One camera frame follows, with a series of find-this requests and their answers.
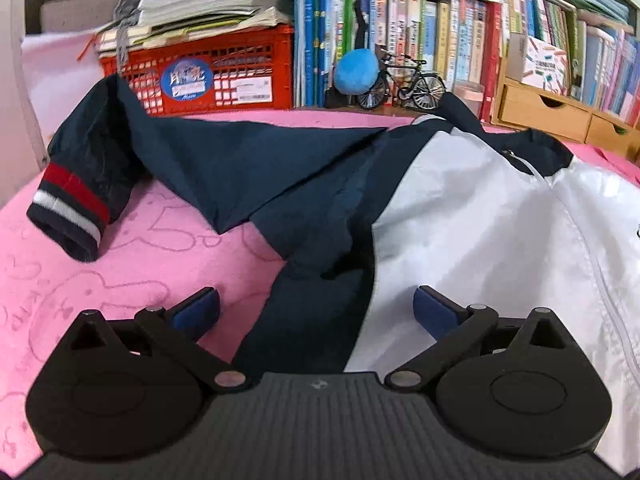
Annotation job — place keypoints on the row of colourful books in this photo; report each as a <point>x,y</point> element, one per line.
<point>450,30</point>

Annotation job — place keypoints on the red plastic crate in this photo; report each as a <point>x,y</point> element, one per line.
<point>225,67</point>

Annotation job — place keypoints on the pink blanket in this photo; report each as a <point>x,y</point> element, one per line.
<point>150,270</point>

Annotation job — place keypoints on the wooden drawer organizer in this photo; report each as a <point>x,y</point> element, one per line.
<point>540,110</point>

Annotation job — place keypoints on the pink plastic container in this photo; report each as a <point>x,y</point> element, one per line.
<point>468,100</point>

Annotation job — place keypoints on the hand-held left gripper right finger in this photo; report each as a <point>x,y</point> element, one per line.
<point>435,312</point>

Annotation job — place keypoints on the miniature black bicycle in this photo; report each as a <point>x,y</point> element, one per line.
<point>425,87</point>

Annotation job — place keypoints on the navy and white jacket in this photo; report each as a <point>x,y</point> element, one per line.
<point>300,170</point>

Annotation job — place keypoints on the white box with colourful print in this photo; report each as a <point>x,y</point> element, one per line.
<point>545,65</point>

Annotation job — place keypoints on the grey box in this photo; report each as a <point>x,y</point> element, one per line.
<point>75,15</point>

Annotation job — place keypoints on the stack of papers and booklets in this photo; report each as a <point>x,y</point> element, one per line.
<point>210,2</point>

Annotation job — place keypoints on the blue plush ball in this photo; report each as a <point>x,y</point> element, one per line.
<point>356,71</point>

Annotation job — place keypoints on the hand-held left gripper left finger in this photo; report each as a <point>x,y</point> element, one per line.
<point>195,312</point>

